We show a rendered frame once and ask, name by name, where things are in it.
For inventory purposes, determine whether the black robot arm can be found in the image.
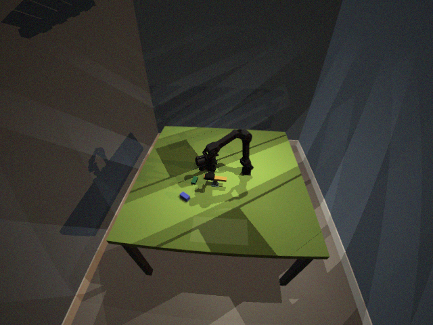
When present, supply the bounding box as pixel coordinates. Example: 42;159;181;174
195;129;254;175

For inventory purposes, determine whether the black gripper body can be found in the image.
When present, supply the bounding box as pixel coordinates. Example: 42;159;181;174
204;160;217;181

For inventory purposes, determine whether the brown bar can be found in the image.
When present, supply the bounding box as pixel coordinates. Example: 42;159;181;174
213;175;227;182

